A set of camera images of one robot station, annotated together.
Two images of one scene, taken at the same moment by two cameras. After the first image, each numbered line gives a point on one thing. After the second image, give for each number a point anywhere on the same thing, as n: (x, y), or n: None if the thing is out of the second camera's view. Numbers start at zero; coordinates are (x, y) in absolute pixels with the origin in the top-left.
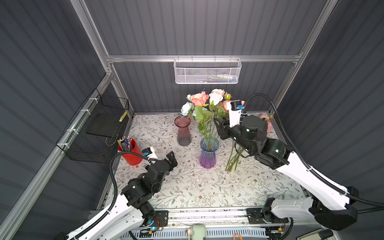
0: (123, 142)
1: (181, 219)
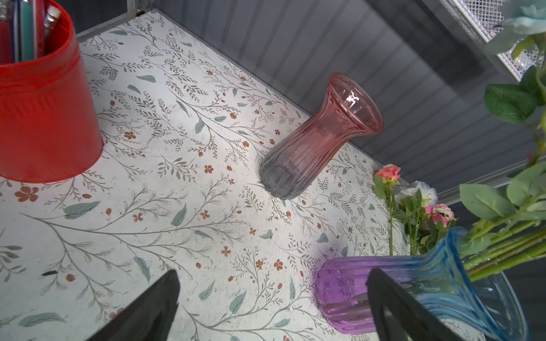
0: (48, 126)
1: None
